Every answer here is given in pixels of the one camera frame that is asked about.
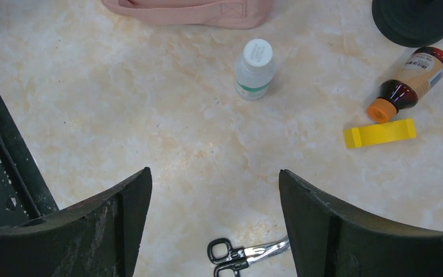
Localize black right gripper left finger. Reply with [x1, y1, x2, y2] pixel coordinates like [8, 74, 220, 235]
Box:
[0, 168, 152, 276]

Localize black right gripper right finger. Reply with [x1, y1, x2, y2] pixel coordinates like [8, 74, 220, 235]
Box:
[279, 170, 443, 276]

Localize white bottle green label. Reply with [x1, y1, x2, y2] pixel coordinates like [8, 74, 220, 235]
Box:
[234, 38, 276, 100]

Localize brown bottle orange cap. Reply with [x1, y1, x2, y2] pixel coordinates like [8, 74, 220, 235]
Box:
[366, 47, 443, 123]

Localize pink medicine kit case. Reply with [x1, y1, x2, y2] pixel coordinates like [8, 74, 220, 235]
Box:
[102, 0, 274, 29]

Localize yellow plastic block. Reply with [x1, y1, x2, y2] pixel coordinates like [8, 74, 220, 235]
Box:
[343, 118, 416, 148]

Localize black microphone on stand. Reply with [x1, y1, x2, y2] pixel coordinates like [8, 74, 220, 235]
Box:
[371, 0, 443, 48]

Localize black handled scissors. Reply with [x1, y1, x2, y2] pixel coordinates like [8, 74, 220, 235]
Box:
[207, 235, 291, 277]

